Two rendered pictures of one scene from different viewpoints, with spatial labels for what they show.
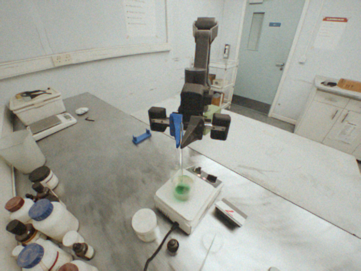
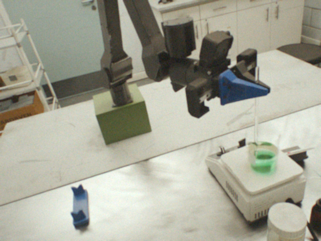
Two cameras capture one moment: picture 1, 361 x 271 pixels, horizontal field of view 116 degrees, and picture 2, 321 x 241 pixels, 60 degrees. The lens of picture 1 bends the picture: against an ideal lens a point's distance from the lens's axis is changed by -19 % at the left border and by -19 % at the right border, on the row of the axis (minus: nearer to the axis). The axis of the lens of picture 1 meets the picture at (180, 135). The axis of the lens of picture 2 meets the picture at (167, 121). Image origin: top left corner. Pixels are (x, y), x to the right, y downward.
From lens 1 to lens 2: 42 cm
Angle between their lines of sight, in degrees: 43
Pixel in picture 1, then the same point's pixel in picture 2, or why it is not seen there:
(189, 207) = (285, 166)
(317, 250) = not seen: outside the picture
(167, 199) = (266, 181)
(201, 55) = (143, 6)
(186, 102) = (216, 57)
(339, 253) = not seen: outside the picture
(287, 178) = (268, 100)
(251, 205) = (285, 138)
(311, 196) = (299, 96)
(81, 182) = not seen: outside the picture
